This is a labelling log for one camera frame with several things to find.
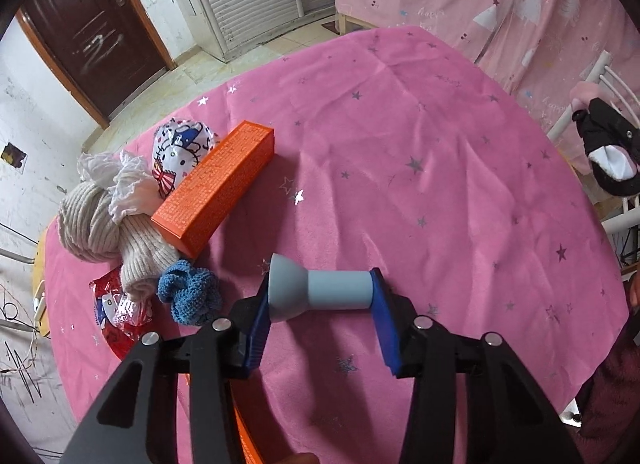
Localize hello kitty print cloth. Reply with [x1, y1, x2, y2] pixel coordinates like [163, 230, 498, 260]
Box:
[152, 117, 220, 199]

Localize pink tree-print bed curtain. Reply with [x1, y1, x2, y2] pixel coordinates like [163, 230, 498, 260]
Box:
[335, 0, 639, 131]

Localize person's right hand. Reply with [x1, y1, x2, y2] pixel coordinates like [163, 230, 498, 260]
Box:
[627, 273, 640, 310]

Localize person's left hand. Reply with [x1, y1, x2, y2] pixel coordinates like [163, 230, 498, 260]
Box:
[277, 452, 320, 464]

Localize red white snack wrapper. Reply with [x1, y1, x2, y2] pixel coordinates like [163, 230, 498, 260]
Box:
[90, 267, 153, 360]

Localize grey plastic cup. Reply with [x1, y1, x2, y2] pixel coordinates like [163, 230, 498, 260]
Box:
[268, 254, 373, 322]

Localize black white pink sock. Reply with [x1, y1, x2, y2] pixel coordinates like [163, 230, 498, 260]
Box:
[570, 81, 639, 198]

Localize orange rectangular box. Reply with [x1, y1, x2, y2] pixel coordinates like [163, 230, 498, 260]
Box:
[152, 121, 274, 258]

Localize blue knitted sock ball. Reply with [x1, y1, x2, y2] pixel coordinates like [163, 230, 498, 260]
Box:
[156, 259, 222, 327]

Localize beige knitted scarf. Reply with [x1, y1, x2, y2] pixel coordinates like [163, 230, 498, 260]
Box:
[58, 181, 180, 303]

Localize dark brown door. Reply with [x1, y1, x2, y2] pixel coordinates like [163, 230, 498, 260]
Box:
[15, 0, 176, 129]

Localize white plastic bag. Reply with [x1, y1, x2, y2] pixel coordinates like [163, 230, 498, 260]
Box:
[78, 150, 163, 224]

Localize pink star tablecloth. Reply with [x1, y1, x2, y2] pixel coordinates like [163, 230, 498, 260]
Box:
[44, 27, 628, 463]

